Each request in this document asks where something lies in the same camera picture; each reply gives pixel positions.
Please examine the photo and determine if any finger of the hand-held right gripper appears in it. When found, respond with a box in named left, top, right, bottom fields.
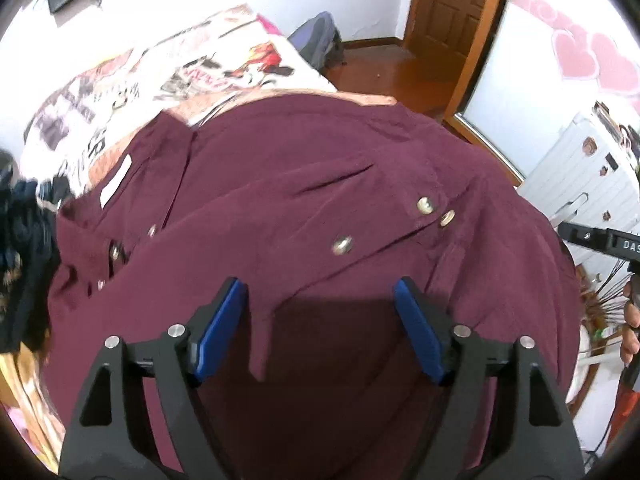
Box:
left=557, top=221, right=610, bottom=250

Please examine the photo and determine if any white ribbed suitcase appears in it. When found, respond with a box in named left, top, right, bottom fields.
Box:
left=515, top=102, right=640, bottom=266

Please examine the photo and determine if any orange cloth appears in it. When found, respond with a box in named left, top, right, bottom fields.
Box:
left=600, top=367, right=640, bottom=458

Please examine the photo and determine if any brown wooden door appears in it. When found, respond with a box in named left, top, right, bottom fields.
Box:
left=402, top=0, right=503, bottom=53

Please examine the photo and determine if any person's right hand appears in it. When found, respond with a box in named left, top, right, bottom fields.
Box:
left=620, top=279, right=640, bottom=367

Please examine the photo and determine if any grey blue backpack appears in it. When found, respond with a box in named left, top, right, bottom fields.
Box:
left=287, top=11, right=347, bottom=70

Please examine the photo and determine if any maroon button shirt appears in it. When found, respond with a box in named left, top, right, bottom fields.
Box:
left=42, top=91, right=583, bottom=480

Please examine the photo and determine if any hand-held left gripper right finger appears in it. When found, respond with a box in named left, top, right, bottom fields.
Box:
left=393, top=276, right=586, bottom=480

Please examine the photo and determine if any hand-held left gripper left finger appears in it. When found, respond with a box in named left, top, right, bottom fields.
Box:
left=59, top=276, right=248, bottom=480

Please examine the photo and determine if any mirror door with pink hearts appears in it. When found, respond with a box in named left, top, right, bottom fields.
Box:
left=442, top=0, right=640, bottom=186

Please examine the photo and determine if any printed blanket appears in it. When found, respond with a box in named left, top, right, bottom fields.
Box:
left=0, top=4, right=398, bottom=473

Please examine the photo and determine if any dark cloth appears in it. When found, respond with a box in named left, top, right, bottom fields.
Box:
left=0, top=150, right=63, bottom=356

